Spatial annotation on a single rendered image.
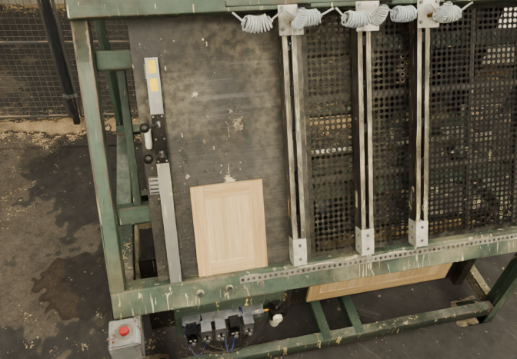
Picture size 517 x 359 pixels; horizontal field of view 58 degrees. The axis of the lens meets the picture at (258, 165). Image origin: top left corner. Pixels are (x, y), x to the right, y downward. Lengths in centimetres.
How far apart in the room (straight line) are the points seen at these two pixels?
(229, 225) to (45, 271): 169
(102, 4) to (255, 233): 111
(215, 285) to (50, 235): 179
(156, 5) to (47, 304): 209
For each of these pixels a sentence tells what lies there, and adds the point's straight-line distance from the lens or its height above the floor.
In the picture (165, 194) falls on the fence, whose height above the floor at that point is 124.
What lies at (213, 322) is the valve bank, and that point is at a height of 73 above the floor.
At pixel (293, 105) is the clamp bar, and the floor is 153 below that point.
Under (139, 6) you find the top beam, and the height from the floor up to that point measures 191.
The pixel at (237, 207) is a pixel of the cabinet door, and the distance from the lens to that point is 202.
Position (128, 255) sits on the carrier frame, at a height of 79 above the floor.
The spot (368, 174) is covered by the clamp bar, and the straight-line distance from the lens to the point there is 212.
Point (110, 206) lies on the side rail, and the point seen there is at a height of 123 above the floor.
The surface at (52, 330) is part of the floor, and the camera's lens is 317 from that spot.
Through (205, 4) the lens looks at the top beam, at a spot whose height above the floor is 191.
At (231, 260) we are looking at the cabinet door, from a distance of 210.
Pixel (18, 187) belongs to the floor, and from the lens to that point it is 406.
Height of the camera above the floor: 263
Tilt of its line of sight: 42 degrees down
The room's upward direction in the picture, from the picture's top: 4 degrees clockwise
